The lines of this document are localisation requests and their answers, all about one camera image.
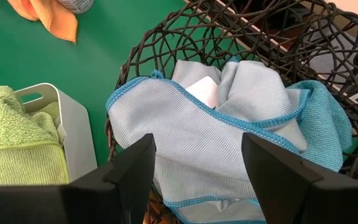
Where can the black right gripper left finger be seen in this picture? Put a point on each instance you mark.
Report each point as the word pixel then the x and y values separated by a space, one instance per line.
pixel 57 205

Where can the dark woven wicker basket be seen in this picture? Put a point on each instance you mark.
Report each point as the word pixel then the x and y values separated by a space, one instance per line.
pixel 123 70

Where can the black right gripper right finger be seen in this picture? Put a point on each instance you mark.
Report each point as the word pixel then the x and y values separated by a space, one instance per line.
pixel 322 205

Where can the white plastic bin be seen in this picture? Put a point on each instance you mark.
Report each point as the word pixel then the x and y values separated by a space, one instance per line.
pixel 76 133

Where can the lime green microfiber towel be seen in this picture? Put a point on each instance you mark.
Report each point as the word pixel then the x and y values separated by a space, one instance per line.
pixel 5 118
pixel 26 165

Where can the light blue teal-edged towel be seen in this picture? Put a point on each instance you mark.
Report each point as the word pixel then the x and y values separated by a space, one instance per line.
pixel 250 84
pixel 172 130

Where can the light blue spray bottle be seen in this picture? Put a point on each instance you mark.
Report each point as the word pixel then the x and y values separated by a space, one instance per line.
pixel 76 6

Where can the orange microfiber towel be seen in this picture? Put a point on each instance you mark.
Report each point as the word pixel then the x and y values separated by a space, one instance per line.
pixel 54 21

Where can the turquoise microfiber towel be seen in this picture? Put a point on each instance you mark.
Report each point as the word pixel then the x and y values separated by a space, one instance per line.
pixel 325 124

